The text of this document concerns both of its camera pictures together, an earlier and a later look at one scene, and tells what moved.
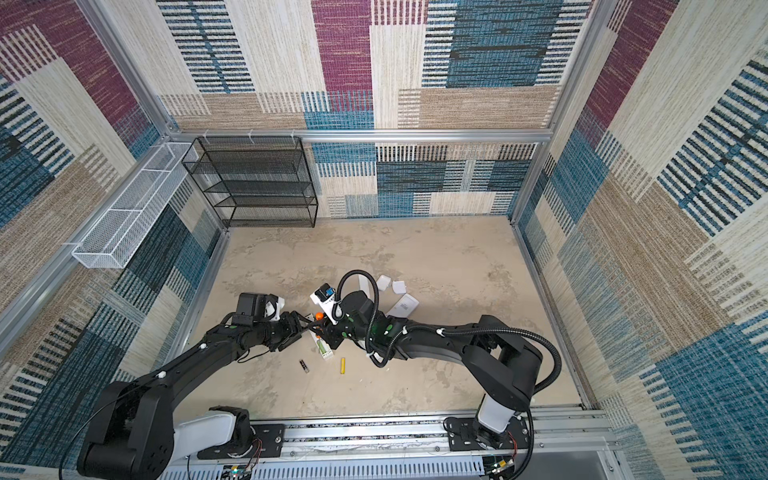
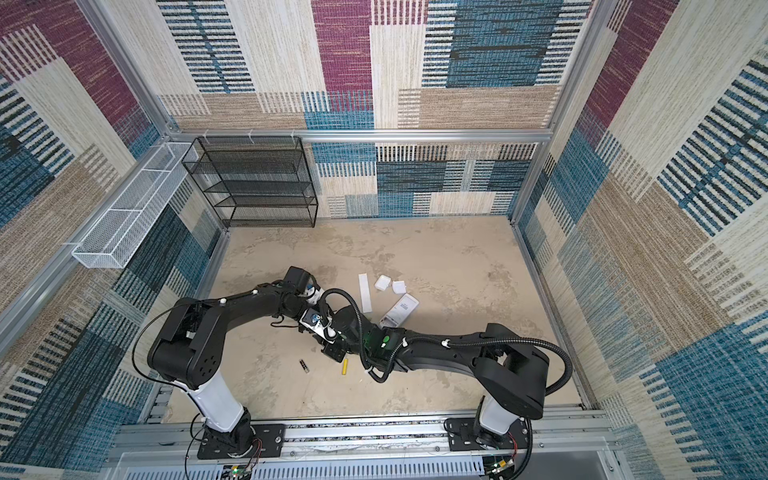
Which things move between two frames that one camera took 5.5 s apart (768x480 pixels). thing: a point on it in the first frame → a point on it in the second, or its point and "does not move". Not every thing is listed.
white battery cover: (399, 287) does not move
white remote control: (404, 306) does not move
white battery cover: (383, 282) does not move
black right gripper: (329, 333) → (333, 352)
